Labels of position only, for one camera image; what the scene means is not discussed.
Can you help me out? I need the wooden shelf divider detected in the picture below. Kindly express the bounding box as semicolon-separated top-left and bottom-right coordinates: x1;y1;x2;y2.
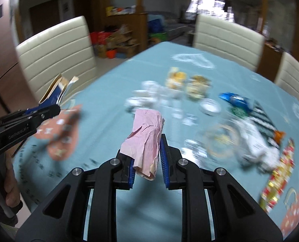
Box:
99;0;148;52

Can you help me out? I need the white green milk carton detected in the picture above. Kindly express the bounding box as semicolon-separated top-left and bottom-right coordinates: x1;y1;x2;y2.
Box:
233;104;280;172

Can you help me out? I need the pink paper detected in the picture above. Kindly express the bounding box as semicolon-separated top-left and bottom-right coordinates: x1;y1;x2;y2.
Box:
120;109;165;181

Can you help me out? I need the cream chair left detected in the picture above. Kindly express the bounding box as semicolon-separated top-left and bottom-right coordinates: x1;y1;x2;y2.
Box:
16;16;97;101

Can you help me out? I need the orange crumpled wrapper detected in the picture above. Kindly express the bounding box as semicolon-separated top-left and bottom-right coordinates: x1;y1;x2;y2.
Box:
273;130;286;144

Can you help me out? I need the blue foil wrapper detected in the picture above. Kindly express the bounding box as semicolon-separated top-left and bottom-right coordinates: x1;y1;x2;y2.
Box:
219;92;252;114

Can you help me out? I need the person's left hand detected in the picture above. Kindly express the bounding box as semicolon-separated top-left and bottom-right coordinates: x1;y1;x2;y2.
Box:
4;153;20;208

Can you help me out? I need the pile of cardboard boxes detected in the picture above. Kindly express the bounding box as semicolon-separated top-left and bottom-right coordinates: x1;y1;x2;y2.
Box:
90;24;140;59

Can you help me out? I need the teal printed tablecloth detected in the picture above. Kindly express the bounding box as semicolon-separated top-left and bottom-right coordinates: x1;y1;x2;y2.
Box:
14;42;299;241

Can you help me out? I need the blue and tan carton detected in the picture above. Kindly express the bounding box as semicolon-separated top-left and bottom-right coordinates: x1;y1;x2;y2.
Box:
25;74;79;115

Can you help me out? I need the beige pastry wrapper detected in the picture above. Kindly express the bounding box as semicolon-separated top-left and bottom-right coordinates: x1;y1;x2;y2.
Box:
186;75;211;99

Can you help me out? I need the crumpled white tissue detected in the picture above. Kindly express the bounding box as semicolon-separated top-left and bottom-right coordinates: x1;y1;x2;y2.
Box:
124;80;164;114

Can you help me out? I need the grey sofa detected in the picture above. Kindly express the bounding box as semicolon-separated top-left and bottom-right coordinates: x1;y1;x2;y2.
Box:
147;11;195;41

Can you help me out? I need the wooden sideboard cabinet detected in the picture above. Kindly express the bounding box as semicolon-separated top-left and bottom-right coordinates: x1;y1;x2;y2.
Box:
256;42;283;82

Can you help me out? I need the red gold foil wrapper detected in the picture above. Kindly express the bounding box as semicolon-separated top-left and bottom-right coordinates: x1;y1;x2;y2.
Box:
259;138;295;214

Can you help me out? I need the white plastic bottle cap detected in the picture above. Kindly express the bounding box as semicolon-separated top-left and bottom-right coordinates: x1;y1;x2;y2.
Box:
199;98;221;116

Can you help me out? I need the cream chair right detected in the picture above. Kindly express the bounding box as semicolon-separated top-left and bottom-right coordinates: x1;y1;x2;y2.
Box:
274;52;299;101

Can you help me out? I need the yellow snack wrapper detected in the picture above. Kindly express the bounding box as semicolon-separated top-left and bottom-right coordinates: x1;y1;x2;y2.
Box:
165;67;187;90

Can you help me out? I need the clear round plastic lid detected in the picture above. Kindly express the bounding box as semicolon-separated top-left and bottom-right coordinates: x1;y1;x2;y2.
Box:
202;123;240;160

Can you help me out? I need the cream chair middle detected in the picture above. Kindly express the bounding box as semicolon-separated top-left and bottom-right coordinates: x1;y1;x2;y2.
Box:
193;14;265;72

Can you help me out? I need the cream chair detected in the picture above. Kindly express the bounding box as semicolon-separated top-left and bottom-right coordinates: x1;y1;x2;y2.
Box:
274;52;299;101
193;14;265;72
16;16;97;101

